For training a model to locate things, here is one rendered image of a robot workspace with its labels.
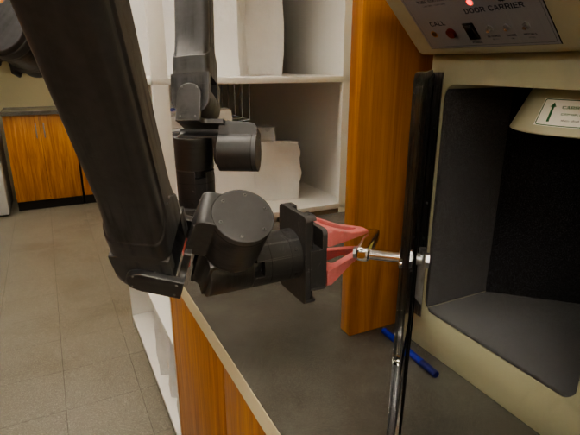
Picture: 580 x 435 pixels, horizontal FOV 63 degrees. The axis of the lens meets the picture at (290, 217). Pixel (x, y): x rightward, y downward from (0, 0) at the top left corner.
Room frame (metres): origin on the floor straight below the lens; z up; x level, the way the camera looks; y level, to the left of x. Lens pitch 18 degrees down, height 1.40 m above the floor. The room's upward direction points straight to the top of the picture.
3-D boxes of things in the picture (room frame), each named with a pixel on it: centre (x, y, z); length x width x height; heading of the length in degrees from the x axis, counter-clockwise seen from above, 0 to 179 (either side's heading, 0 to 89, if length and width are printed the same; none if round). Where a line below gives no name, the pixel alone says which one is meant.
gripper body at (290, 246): (0.49, 0.01, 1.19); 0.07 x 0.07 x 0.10; 27
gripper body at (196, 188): (0.71, 0.14, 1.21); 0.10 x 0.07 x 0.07; 117
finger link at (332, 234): (0.53, -0.05, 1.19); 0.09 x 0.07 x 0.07; 117
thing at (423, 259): (0.47, -0.14, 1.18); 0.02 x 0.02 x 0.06; 73
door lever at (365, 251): (0.51, -0.11, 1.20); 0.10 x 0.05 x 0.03; 163
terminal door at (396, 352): (0.57, -0.16, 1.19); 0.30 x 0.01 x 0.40; 163
